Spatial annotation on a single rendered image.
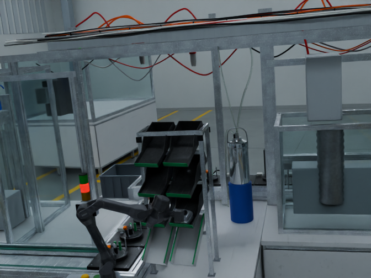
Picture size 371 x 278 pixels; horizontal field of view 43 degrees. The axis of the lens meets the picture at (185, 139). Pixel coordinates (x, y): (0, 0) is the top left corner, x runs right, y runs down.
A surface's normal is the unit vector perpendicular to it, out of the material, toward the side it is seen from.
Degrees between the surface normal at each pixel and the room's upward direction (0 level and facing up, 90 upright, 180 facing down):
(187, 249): 45
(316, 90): 90
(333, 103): 90
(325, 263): 90
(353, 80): 90
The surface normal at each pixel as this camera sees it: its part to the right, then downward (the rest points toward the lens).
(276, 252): -0.23, 0.24
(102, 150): 0.93, 0.00
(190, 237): -0.34, -0.52
